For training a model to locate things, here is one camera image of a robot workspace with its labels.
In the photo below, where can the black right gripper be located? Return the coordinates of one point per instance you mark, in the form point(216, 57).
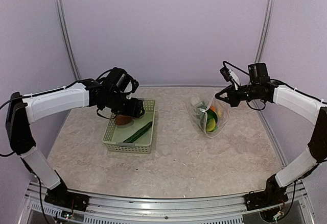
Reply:
point(233, 98)

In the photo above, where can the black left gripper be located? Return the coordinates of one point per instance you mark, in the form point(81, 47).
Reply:
point(134, 110)

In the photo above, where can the clear zip top bag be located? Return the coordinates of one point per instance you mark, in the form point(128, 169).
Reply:
point(210, 100)

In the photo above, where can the green bok choy toy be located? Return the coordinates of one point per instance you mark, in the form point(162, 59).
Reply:
point(203, 114)

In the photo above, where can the yellow lemon toy front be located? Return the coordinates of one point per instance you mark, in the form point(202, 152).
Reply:
point(211, 125)

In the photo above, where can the brown round cake toy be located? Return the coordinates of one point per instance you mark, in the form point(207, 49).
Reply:
point(121, 120)

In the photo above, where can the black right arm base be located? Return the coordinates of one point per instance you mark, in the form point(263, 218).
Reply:
point(272, 195)

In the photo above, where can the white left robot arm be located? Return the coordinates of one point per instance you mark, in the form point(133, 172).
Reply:
point(23, 110)

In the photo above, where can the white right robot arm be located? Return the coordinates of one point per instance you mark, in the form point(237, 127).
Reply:
point(309, 124)

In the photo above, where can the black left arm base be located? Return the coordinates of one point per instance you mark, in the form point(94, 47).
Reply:
point(60, 196)

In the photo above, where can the beige perforated plastic basket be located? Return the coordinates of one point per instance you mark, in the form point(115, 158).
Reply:
point(115, 135)

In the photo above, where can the dark green cucumber toy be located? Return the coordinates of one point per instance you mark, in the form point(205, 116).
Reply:
point(139, 133)

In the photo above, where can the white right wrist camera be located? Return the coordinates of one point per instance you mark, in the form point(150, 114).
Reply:
point(230, 76)

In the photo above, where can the right aluminium frame post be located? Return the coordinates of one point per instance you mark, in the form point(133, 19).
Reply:
point(264, 31)

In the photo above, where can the aluminium frame post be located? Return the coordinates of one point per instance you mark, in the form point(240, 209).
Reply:
point(66, 39)
point(264, 31)

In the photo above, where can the front aluminium rail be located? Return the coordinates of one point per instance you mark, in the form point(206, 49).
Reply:
point(103, 208)

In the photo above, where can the left aluminium frame post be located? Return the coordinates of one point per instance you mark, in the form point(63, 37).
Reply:
point(66, 39)

